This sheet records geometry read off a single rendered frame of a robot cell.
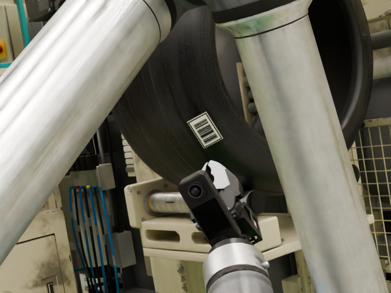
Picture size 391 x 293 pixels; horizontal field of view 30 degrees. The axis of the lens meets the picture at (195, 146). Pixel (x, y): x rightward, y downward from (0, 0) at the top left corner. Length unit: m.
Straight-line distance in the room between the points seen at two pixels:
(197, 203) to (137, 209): 0.59
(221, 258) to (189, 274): 0.75
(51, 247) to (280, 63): 1.18
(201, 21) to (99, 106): 0.59
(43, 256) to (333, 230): 1.13
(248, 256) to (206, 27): 0.48
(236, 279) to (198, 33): 0.50
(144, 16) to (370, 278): 0.40
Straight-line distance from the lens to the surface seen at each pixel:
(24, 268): 1.84
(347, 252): 0.86
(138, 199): 1.63
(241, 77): 2.04
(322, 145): 0.82
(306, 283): 2.03
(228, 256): 1.01
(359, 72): 1.60
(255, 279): 0.98
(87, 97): 0.73
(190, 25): 1.30
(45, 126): 0.70
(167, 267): 1.78
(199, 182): 1.04
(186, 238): 1.51
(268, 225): 1.40
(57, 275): 1.88
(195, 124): 1.31
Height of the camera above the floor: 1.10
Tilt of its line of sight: 3 degrees down
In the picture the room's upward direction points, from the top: 10 degrees counter-clockwise
